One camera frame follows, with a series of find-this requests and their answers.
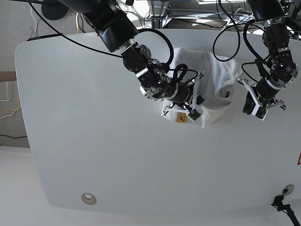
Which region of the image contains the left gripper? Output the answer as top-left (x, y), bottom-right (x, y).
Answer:
top-left (236, 77), bottom-right (286, 115)

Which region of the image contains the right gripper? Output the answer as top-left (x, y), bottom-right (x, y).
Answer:
top-left (161, 70), bottom-right (204, 115)

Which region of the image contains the white printed T-shirt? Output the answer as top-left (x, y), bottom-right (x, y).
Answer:
top-left (171, 48), bottom-right (243, 128)

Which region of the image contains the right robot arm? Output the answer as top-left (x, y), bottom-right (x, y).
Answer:
top-left (61, 0), bottom-right (204, 120)

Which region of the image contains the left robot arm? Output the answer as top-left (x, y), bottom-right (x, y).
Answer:
top-left (218, 0), bottom-right (299, 120)

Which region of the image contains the red warning sticker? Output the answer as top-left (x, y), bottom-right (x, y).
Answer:
top-left (297, 152), bottom-right (301, 165)

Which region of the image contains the right table grommet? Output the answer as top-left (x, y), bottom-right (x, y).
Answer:
top-left (282, 184), bottom-right (294, 195)

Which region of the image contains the table grommet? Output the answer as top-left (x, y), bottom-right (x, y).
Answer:
top-left (282, 184), bottom-right (294, 195)
top-left (81, 193), bottom-right (96, 205)

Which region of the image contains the left table grommet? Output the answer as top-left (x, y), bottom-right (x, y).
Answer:
top-left (81, 193), bottom-right (96, 205)

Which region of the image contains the black round stand base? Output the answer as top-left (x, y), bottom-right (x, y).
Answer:
top-left (41, 0), bottom-right (69, 20)

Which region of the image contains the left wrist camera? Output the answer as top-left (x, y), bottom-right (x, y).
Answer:
top-left (252, 107), bottom-right (268, 121)

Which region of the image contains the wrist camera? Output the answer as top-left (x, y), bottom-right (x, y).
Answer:
top-left (188, 109), bottom-right (202, 122)
top-left (252, 107), bottom-right (268, 121)

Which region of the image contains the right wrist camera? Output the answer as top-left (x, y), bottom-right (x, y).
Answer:
top-left (188, 109), bottom-right (202, 122)

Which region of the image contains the aluminium table post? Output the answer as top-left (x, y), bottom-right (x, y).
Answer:
top-left (147, 0), bottom-right (170, 29)

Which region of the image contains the black clamp mount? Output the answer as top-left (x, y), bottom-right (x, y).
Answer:
top-left (271, 195), bottom-right (300, 226)

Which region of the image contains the yellow cable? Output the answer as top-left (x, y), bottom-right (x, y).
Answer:
top-left (0, 107), bottom-right (22, 120)

